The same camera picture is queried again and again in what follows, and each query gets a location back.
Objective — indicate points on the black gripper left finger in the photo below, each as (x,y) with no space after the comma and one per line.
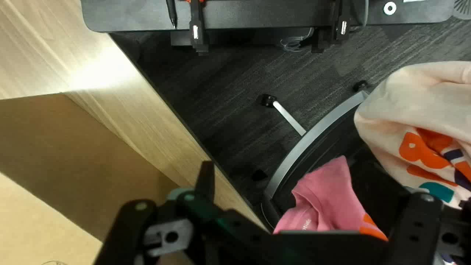
(128,230)

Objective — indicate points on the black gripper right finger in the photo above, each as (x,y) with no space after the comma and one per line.
(417,230)

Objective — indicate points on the pink t-shirt orange print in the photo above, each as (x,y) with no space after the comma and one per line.
(324,200)

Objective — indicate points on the peach t-shirt colourful print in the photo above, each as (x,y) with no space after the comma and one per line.
(421,97)

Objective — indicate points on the brown cardboard box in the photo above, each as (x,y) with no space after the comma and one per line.
(74,162)

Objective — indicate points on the gray office chair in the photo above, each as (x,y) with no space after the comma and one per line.
(314,133)

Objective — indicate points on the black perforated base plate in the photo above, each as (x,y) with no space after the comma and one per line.
(269,15)

